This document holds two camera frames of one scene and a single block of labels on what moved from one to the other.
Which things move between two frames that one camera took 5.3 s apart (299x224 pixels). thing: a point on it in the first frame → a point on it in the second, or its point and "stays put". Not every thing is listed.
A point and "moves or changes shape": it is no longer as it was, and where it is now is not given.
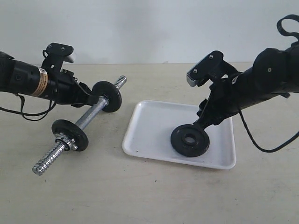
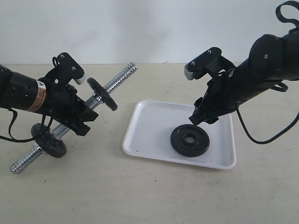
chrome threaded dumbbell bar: x=58 y=149 → x=61 y=130
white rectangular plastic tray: x=151 y=124 stays put
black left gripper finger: x=86 y=88 → x=83 y=114
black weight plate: x=188 y=140 stays put
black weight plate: x=70 y=129 → x=46 y=140
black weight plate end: x=107 y=88 moves or changes shape
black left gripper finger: x=84 y=100 → x=76 y=124
